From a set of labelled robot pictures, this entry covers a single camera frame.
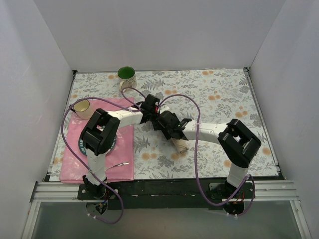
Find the beige cloth napkin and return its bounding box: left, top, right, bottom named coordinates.
left=171, top=138, right=189, bottom=153

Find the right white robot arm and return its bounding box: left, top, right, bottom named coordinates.
left=152, top=111, right=261, bottom=198

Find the aluminium frame rail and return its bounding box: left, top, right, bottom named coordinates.
left=25, top=178, right=311, bottom=239

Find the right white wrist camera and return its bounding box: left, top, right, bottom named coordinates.
left=156, top=104, right=170, bottom=116

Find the silver fork on placemat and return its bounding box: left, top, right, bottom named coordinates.
left=105, top=162, right=130, bottom=171

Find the pink placemat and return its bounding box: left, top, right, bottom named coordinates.
left=59, top=112, right=134, bottom=183

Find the cream enamel cup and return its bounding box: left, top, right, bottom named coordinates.
left=71, top=100, right=94, bottom=120

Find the floral tablecloth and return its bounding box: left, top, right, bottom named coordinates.
left=49, top=69, right=279, bottom=182

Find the white plate with blue rim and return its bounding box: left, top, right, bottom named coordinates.
left=78, top=137, right=117, bottom=156

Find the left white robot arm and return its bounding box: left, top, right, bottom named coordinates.
left=80, top=94, right=160, bottom=199

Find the floral mug green inside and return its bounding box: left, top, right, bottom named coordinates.
left=118, top=66, right=137, bottom=92

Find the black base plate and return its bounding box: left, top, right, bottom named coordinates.
left=77, top=178, right=253, bottom=210

